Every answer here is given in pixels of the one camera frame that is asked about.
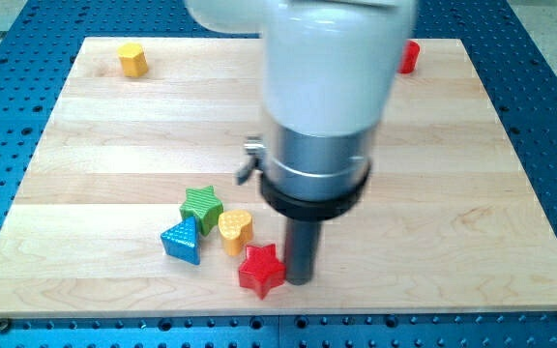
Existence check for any red star block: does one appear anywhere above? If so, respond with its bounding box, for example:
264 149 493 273
238 244 286 300

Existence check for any yellow hexagon block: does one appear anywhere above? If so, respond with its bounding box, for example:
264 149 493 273
117 43 149 77

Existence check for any blue triangle block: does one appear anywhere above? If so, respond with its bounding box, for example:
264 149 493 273
161 217 200 265

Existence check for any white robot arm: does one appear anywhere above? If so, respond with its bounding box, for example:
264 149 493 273
186 0 417 285

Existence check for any red cylinder block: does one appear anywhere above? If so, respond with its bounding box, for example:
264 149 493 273
397 40 421 74

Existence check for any blue perforated table frame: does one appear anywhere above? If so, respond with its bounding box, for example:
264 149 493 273
0 1 557 347

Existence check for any green star block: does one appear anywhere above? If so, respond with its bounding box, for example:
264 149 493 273
179 186 223 237

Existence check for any yellow heart block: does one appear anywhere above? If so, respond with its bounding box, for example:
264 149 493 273
218 210 253 256

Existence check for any wooden board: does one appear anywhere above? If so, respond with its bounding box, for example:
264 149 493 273
0 38 557 318

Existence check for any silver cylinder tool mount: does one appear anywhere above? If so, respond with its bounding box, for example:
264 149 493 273
235 114 371 221

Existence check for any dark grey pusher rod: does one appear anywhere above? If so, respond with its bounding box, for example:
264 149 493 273
283 218 322 285

